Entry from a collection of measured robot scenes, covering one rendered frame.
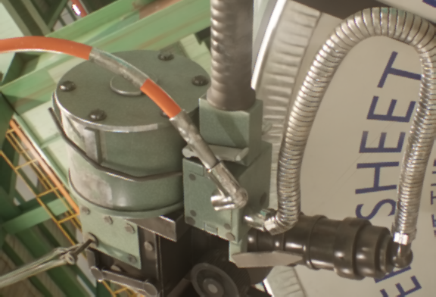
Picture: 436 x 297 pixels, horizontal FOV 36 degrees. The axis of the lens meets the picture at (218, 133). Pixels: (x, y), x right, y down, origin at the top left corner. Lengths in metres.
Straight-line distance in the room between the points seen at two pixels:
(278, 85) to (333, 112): 0.08
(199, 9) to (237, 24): 5.12
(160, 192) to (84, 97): 0.11
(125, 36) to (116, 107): 5.15
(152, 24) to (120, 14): 0.85
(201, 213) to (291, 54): 0.22
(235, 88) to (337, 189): 0.33
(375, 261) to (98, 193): 0.27
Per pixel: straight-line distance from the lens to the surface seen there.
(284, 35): 0.73
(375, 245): 0.66
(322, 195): 0.85
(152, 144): 0.60
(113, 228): 0.71
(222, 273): 0.70
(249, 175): 0.60
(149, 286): 0.72
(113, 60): 0.56
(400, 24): 0.49
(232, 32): 0.54
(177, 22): 5.69
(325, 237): 0.67
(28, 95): 6.10
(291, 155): 0.55
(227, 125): 0.58
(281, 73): 0.75
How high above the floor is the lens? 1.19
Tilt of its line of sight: 10 degrees up
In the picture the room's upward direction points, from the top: 114 degrees counter-clockwise
